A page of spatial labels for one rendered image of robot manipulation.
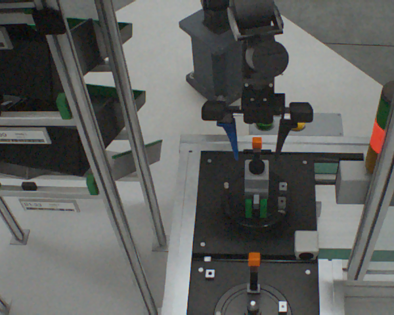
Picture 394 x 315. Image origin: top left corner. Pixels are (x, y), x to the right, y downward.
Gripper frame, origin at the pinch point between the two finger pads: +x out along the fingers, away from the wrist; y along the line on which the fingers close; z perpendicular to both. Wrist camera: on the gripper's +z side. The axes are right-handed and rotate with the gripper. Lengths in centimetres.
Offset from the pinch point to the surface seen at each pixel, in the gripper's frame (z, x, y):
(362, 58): -187, 1, 49
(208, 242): -6.1, 21.4, -8.9
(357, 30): -203, -11, 48
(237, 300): 5.3, 27.9, -2.7
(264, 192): -5.9, 11.0, 1.6
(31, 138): 32.8, -7.3, -27.5
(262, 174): -5.2, 7.3, 1.0
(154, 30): -71, -16, -30
